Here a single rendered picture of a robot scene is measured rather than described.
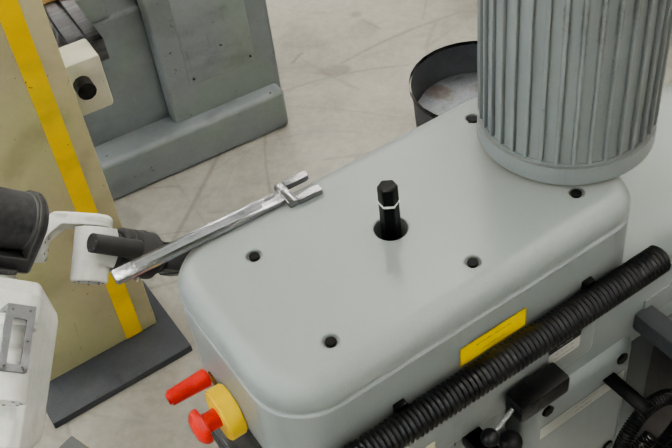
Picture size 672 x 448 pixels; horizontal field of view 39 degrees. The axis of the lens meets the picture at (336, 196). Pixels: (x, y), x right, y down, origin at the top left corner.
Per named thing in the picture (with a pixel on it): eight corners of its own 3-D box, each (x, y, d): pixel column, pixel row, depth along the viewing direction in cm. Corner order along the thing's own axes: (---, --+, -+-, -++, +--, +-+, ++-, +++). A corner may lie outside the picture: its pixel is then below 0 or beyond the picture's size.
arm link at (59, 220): (110, 268, 172) (32, 264, 169) (114, 220, 173) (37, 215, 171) (108, 264, 165) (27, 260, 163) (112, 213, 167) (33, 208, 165)
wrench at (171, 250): (121, 292, 98) (119, 286, 98) (107, 269, 101) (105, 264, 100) (322, 193, 106) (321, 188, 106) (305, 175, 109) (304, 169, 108)
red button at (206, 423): (205, 455, 100) (198, 434, 98) (188, 429, 103) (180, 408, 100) (232, 438, 102) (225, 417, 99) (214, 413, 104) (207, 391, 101)
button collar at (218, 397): (236, 451, 101) (226, 419, 97) (209, 414, 105) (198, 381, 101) (252, 441, 102) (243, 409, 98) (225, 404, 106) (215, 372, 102)
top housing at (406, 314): (302, 510, 96) (280, 419, 85) (184, 348, 113) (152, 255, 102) (635, 287, 112) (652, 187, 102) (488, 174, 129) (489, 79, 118)
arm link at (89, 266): (115, 288, 176) (59, 282, 168) (120, 231, 178) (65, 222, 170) (150, 285, 168) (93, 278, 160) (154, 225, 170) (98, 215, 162)
